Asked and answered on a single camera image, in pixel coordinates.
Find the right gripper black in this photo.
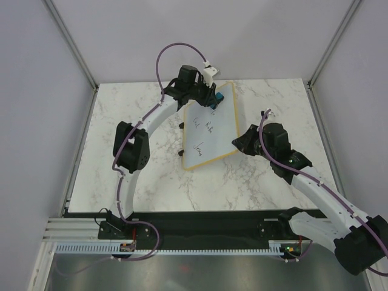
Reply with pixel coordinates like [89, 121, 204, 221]
[232, 124, 275, 161]

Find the blue whiteboard eraser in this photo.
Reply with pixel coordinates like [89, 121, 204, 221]
[210, 92, 224, 110]

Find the yellow framed whiteboard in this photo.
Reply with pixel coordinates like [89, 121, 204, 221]
[182, 81, 240, 170]

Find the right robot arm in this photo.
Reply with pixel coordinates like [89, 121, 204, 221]
[232, 123, 387, 275]

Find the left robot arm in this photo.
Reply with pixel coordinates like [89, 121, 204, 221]
[110, 64, 224, 239]

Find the aluminium front extrusion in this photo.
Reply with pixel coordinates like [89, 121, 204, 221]
[42, 218, 99, 242]

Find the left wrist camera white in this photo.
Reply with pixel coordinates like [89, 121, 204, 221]
[202, 60, 219, 87]

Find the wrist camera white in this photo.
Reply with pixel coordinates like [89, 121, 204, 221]
[261, 109, 276, 119]
[202, 60, 219, 87]

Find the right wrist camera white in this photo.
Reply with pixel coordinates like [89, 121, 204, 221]
[261, 109, 276, 119]

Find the metal wire whiteboard stand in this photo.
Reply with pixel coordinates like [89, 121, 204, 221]
[178, 122, 185, 158]

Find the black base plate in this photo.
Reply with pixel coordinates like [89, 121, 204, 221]
[98, 210, 299, 249]

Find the white slotted cable duct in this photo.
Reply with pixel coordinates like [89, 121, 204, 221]
[55, 241, 296, 256]

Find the aluminium frame rail right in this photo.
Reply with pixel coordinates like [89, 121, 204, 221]
[305, 0, 388, 291]

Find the aluminium frame rail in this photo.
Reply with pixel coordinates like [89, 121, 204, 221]
[305, 0, 388, 291]
[42, 0, 99, 92]

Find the aluminium frame rail left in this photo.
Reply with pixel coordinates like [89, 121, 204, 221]
[42, 0, 99, 92]

